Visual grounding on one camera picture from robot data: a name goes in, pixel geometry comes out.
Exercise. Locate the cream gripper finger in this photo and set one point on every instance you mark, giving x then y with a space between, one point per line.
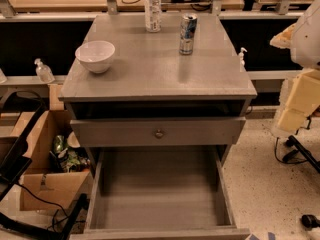
303 99
283 39

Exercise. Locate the silver blue redbull can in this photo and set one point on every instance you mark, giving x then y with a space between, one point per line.
187 32

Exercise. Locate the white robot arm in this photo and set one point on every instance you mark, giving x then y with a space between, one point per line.
304 50

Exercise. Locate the grey top drawer with knob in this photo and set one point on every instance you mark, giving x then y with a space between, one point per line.
152 132

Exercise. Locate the grey wooden drawer cabinet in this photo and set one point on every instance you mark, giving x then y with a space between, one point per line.
151 79

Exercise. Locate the open grey middle drawer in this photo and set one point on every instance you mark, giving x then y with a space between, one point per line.
160 193

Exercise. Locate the small white pump bottle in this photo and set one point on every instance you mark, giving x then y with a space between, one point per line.
241 54

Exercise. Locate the black caster wheel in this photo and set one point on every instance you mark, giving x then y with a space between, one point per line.
310 221

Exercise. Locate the clear plastic water bottle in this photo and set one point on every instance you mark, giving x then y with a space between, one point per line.
152 15

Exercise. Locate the white ceramic bowl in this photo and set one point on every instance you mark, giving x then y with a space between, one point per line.
96 56

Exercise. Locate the clear pump sanitizer bottle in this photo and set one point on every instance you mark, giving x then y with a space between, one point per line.
43 71

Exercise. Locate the open cardboard box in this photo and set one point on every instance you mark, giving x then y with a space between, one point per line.
45 187

